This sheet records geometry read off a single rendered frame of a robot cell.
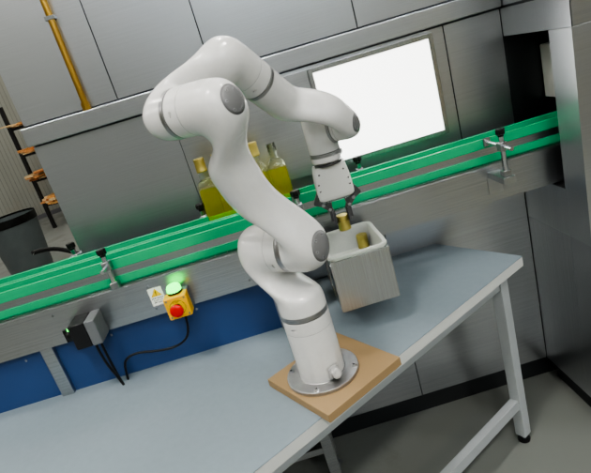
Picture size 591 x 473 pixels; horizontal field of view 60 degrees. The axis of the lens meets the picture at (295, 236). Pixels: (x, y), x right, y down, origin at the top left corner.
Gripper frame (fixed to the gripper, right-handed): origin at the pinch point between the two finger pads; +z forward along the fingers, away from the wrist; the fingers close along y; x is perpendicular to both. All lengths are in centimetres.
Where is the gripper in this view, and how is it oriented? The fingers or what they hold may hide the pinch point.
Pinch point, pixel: (341, 214)
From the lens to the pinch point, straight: 144.3
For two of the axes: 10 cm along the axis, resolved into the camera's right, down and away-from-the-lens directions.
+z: 2.7, 9.1, 3.2
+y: -9.6, 2.9, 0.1
